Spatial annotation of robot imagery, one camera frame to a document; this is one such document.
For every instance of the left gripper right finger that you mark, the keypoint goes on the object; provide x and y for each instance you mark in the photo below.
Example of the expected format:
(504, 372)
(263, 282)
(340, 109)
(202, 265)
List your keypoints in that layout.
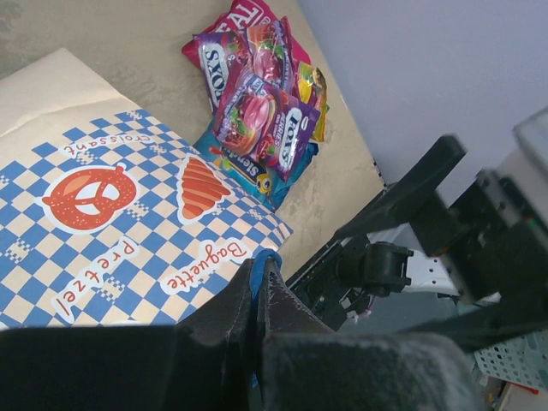
(306, 366)

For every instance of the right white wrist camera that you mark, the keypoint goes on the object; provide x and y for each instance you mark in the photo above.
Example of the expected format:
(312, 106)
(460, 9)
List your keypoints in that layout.
(527, 164)

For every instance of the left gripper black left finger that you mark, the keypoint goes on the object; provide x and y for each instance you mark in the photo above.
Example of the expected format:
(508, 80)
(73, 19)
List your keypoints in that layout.
(201, 363)

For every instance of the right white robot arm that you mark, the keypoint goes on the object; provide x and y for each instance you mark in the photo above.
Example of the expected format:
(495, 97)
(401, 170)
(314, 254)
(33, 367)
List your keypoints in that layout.
(383, 268)

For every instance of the pink chips bag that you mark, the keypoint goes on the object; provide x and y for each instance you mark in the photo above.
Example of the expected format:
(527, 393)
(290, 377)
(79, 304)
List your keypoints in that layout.
(241, 15)

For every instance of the blue Slendy snack bag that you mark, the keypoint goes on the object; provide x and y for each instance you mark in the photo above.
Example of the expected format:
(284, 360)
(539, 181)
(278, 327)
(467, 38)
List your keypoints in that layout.
(262, 183)

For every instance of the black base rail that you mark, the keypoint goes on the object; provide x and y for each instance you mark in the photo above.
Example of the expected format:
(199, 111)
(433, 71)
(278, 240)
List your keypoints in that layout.
(319, 288)

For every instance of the purple Fox's berries bag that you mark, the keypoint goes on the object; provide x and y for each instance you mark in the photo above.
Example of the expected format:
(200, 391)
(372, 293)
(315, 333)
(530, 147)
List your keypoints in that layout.
(266, 49)

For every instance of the checkered paper bag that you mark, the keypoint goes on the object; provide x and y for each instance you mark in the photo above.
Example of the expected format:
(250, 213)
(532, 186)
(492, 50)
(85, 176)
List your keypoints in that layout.
(107, 216)

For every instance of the white perforated basket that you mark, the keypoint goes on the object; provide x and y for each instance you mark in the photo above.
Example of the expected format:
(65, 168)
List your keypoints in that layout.
(522, 360)

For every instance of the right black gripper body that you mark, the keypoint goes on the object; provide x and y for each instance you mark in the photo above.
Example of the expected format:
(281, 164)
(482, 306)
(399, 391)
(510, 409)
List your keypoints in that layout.
(490, 239)

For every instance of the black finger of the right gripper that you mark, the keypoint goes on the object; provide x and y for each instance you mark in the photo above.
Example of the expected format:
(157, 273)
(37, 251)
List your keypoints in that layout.
(414, 200)

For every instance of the orange Fox's candy bag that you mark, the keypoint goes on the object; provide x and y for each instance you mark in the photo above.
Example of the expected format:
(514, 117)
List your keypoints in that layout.
(311, 88)

